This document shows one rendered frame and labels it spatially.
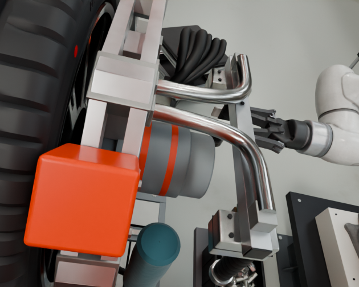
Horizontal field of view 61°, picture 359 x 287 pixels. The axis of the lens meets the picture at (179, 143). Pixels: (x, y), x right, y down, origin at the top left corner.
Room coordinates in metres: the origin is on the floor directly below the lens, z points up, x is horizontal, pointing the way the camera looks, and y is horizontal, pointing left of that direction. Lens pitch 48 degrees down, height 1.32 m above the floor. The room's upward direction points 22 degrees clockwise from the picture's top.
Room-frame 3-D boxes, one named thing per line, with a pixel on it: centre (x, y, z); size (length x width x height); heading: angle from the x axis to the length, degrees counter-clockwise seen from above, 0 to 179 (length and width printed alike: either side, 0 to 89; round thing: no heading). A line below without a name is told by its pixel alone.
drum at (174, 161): (0.36, 0.04, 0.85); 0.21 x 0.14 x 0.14; 104
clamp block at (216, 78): (0.56, -0.05, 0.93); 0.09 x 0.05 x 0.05; 104
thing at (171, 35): (1.67, 0.15, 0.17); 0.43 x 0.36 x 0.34; 48
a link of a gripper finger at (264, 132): (0.57, -0.18, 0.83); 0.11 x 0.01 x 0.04; 116
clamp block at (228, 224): (0.23, -0.14, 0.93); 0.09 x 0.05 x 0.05; 104
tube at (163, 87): (0.47, 0.01, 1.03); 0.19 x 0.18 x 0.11; 104
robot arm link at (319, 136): (0.62, -0.31, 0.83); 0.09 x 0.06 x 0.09; 14
